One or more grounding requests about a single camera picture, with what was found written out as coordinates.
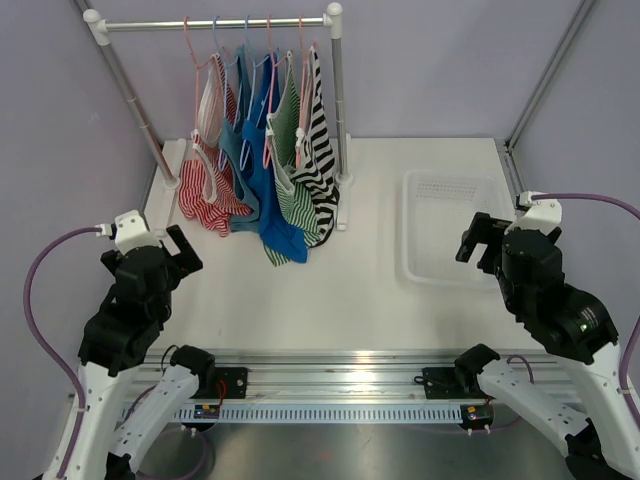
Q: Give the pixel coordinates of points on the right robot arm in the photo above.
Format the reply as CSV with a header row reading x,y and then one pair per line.
x,y
602,440

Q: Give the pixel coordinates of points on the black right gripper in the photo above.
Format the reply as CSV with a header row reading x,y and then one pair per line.
x,y
486,229

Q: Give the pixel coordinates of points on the red white striped tank top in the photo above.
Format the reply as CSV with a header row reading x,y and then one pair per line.
x,y
205,193

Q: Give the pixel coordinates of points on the pink wire hanger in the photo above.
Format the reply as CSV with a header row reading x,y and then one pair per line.
x,y
210,100
274,66
302,75

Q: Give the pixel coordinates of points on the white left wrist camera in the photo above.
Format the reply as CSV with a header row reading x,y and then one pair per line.
x,y
129,231

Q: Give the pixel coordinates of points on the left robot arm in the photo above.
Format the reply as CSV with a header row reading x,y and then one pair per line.
x,y
95,443

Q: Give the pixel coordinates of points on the bright blue tank top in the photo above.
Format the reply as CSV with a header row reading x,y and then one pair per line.
x,y
282,241

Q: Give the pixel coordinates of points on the green white striped tank top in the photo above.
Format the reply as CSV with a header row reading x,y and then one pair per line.
x,y
294,200

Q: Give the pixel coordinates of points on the white slotted cable duct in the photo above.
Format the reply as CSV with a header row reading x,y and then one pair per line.
x,y
244,413

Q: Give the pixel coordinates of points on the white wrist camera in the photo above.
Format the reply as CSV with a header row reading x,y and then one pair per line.
x,y
129,231
543,214

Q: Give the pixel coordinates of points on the white and chrome clothes rack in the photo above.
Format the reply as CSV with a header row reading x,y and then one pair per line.
x,y
163,191

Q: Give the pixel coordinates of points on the white plastic basket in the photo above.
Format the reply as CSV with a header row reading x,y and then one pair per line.
x,y
437,207

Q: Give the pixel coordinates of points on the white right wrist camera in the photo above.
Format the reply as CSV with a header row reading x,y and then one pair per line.
x,y
543,214

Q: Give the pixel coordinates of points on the black white striped tank top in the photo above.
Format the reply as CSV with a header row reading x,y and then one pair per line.
x,y
316,159

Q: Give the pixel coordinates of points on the aluminium mounting rail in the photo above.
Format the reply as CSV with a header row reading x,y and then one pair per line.
x,y
343,376

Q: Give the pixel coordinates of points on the teal blue tank top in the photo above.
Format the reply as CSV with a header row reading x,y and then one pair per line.
x,y
231,142

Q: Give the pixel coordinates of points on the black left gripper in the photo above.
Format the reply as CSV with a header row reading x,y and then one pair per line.
x,y
184,262

